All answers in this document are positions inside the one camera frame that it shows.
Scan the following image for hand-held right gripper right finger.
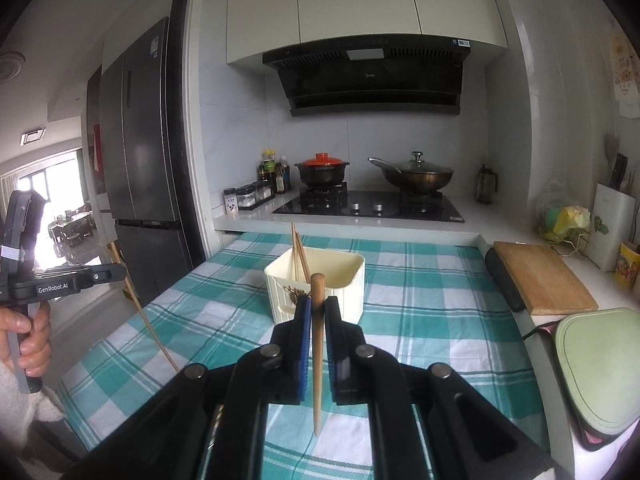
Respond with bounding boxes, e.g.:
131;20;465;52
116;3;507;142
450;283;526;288
325;297;556;480

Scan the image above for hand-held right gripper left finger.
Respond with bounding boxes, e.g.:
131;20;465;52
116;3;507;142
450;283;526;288
65;296;313;480

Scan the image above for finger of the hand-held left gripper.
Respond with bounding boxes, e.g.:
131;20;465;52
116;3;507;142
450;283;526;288
85;265;128;288

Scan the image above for cream plastic utensil holder box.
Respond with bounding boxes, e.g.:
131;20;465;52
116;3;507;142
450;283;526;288
263;246;366;326

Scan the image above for person's left forearm white sleeve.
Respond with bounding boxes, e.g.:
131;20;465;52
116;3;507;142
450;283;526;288
0;360;66;456

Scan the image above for person's left hand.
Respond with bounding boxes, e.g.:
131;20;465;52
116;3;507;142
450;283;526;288
0;302;53;378

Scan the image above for wooden dining table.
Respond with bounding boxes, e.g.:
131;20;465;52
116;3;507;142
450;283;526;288
47;210;96;248

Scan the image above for teal checked tablecloth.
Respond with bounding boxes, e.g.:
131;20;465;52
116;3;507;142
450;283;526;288
57;232;551;480

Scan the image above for grey refrigerator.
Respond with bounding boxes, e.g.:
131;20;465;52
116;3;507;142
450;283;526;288
98;16;193;306

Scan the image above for black gas stove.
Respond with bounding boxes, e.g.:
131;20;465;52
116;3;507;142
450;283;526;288
272;187;466;223

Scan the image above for row of spice jars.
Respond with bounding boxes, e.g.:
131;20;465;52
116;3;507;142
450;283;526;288
223;180;273;211

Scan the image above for round ceiling light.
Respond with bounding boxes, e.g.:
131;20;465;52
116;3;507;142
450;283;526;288
0;51;26;83

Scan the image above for dark sauce bottle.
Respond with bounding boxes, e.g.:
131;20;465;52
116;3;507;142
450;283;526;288
275;156;291;195

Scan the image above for black clay pot orange lid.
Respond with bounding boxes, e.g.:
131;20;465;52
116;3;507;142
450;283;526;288
294;152;351;188

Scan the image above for yellow cap sauce bottle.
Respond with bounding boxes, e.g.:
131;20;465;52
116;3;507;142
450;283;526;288
262;149;277;196

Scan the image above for wok with glass lid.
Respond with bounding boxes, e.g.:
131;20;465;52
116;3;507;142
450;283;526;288
368;151;455;196

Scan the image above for wooden cutting board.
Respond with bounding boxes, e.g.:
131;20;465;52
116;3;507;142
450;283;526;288
492;241;599;316

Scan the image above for yellow green plastic bag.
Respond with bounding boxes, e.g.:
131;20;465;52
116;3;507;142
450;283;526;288
537;180;593;243

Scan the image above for green cutting board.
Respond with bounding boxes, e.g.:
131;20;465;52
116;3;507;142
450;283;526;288
555;307;640;443

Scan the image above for black range hood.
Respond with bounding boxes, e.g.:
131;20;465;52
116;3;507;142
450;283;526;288
262;34;473;117

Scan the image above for white knife block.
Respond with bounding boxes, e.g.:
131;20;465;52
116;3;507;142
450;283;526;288
585;182;636;272

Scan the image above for black handle kitchen knife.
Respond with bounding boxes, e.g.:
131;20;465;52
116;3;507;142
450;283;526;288
609;154;628;191

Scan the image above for white wall cabinets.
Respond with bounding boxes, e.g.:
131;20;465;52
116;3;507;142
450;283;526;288
226;0;509;66

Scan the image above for wall calendar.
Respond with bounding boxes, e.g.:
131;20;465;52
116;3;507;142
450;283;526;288
609;30;640;118

